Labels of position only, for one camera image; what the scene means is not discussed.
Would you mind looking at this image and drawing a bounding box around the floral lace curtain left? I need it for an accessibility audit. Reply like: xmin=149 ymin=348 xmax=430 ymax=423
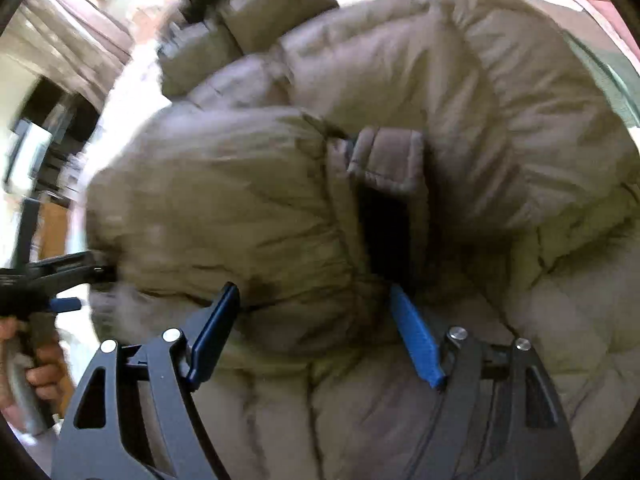
xmin=1 ymin=0 xmax=134 ymax=110

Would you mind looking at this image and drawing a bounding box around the person's left hand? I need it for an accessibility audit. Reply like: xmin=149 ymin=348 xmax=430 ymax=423
xmin=1 ymin=318 xmax=67 ymax=428

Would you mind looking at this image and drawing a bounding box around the white printer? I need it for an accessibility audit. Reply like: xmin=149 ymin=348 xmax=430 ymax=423
xmin=2 ymin=119 xmax=52 ymax=196

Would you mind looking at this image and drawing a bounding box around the black desk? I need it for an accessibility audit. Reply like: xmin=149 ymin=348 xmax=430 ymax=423
xmin=18 ymin=77 xmax=101 ymax=197

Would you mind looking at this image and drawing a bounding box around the dark brown puffer jacket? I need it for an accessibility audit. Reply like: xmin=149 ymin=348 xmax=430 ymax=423
xmin=86 ymin=0 xmax=639 ymax=479

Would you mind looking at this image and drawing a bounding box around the wooden cabinet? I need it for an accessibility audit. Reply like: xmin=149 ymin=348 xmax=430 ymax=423
xmin=38 ymin=202 xmax=68 ymax=260

